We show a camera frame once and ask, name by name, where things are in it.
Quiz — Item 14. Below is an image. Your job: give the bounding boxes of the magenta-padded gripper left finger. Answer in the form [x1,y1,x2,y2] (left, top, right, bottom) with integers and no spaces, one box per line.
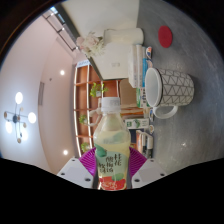
[57,147,98,190]

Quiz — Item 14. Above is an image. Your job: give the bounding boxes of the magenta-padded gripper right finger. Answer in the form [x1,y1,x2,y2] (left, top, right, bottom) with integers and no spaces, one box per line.
[128,147,168,190]

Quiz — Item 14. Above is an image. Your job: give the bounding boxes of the yellow drink bottle white cap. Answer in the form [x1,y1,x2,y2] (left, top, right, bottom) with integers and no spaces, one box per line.
[92,97,132,192]

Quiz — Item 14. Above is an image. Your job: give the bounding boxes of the stack of dark books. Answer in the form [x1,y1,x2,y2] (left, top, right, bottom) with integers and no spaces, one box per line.
[134,129,155,158]

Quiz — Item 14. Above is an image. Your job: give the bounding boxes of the dark office chair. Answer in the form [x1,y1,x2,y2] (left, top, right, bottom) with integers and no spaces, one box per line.
[129,129,138,148]

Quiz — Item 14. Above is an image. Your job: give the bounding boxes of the small green white carton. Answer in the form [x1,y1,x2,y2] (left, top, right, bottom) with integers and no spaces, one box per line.
[124,118,150,129]

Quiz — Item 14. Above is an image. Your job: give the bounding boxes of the green white box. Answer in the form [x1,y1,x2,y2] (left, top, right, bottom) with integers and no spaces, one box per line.
[135,87,151,109]

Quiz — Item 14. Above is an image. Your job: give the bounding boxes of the wooden shelf unit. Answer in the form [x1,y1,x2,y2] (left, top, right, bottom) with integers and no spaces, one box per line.
[73,59,148,158]

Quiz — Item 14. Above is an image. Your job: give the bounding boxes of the multi-bulb ceiling lamp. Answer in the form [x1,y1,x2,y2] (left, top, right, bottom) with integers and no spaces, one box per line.
[3,91,38,144]

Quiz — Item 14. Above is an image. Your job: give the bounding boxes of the tan chair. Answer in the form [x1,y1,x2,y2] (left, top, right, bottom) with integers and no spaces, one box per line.
[118,78,138,108]

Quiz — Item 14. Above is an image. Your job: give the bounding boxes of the white mug triangle pattern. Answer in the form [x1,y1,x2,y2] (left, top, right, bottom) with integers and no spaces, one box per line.
[144,67,196,120]

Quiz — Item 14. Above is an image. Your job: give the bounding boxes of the ceiling air vent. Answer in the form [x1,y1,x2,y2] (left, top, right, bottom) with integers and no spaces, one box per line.
[37,80,46,107]

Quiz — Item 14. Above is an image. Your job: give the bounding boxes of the stack of white books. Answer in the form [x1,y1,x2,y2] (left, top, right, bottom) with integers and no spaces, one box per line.
[127,44,148,89]

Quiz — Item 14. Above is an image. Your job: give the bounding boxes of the small red blue packet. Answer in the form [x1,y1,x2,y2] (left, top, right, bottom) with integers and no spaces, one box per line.
[144,46,154,61]

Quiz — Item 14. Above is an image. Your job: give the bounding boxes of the flat round red coaster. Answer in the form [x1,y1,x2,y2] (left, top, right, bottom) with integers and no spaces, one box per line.
[157,25,174,49]

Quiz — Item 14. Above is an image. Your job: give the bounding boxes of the white vase with pale flowers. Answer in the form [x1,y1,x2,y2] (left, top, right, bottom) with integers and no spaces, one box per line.
[75,27,145,58]

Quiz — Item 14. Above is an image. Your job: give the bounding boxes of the black track light rail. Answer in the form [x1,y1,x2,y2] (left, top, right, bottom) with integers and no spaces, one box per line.
[42,8,78,51]

